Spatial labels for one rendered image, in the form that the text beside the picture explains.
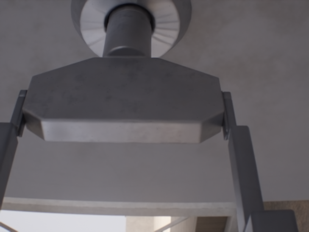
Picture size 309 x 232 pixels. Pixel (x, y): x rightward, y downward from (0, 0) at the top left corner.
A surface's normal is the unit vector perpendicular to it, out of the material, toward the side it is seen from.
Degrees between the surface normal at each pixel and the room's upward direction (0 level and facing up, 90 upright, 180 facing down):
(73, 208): 90
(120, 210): 90
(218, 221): 90
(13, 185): 90
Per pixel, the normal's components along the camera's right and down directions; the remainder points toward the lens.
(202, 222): 0.00, 0.66
